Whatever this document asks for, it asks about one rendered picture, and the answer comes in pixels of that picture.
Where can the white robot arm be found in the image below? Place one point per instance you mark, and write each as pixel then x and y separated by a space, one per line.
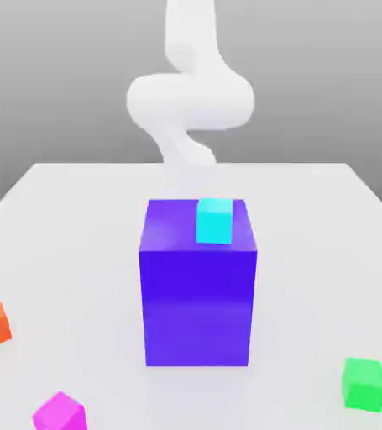
pixel 190 100

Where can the small cyan cube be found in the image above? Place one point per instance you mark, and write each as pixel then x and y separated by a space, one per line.
pixel 214 225

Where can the small magenta cube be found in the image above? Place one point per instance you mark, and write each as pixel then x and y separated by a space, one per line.
pixel 59 415

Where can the small green cube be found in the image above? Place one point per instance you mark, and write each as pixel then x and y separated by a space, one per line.
pixel 363 386

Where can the large purple box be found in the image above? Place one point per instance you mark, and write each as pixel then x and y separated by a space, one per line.
pixel 197 302

